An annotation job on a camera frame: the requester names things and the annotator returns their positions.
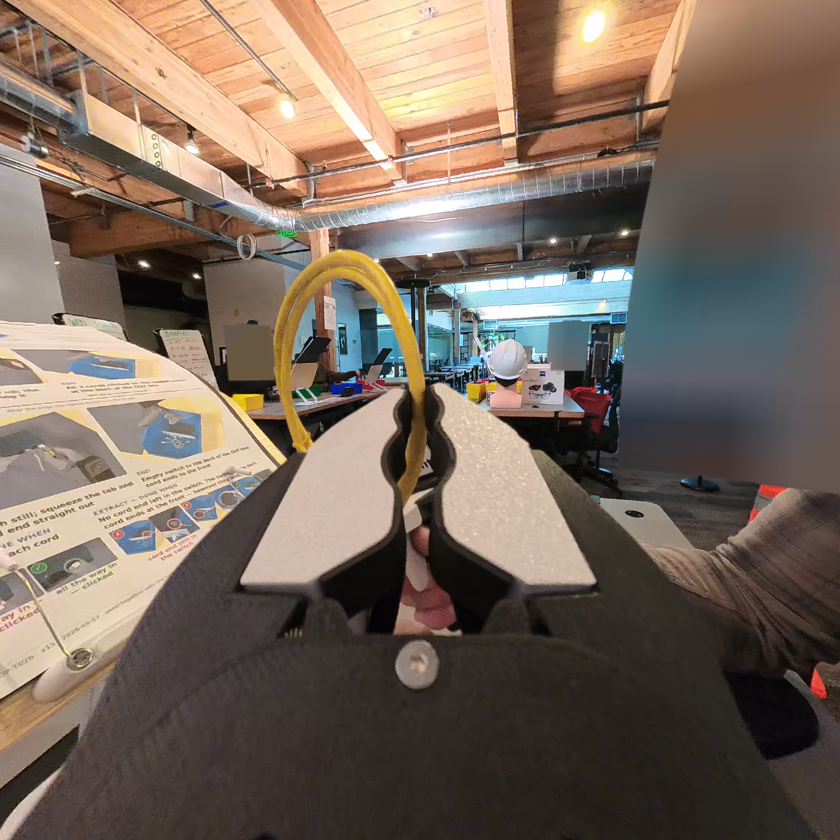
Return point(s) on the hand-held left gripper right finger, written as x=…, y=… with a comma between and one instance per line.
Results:
x=512, y=512

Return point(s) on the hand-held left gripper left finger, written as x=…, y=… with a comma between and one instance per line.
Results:
x=328, y=512

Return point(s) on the person's right hand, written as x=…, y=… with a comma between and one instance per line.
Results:
x=426, y=604

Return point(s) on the wooden work table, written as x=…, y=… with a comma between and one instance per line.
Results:
x=275, y=410
x=551, y=412

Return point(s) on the pink mannequin head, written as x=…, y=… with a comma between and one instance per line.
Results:
x=506, y=394

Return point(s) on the small green bin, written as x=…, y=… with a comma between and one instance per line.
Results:
x=312, y=392

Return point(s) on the small blue bin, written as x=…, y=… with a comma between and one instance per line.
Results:
x=344, y=389

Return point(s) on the small yellow bin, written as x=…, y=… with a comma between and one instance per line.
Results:
x=476, y=392
x=248, y=401

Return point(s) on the white printed glasses box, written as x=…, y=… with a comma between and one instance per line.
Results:
x=543, y=387

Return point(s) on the red office chair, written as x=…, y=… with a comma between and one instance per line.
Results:
x=594, y=407

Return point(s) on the white hard hat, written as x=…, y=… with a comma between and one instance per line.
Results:
x=508, y=358

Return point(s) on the white flip chart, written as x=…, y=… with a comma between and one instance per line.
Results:
x=187, y=354

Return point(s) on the laminated instruction sheet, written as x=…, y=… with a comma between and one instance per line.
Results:
x=98, y=492

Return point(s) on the black floor pole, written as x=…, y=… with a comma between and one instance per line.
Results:
x=412, y=284

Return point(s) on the black oval mesh pad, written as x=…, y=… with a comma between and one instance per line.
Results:
x=774, y=715

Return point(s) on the wooden instruction board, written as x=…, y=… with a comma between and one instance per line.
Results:
x=39, y=715

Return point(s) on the ceiling spot lamp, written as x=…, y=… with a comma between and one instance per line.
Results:
x=594, y=26
x=287, y=105
x=190, y=145

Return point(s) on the silver ventilation duct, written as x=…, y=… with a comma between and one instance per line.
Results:
x=459, y=193

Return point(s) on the silver rectangular air duct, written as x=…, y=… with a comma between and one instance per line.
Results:
x=164, y=157

